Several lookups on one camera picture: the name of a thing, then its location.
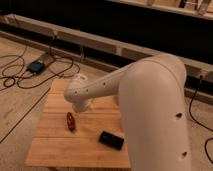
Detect black floor cables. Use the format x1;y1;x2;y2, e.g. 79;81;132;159
0;39;81;90

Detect black rectangular box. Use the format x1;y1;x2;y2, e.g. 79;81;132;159
99;131;124;150

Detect black cable at right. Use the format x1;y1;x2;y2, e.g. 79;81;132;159
188;75;213;165

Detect long wooden rail frame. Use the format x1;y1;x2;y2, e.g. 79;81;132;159
0;14;213;105

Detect wooden table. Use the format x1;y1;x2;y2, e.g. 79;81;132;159
25;79;130;169

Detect blue power adapter box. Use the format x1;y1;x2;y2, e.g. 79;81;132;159
27;61;45;74

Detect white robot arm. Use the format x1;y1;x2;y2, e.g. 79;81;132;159
64;54;192;171

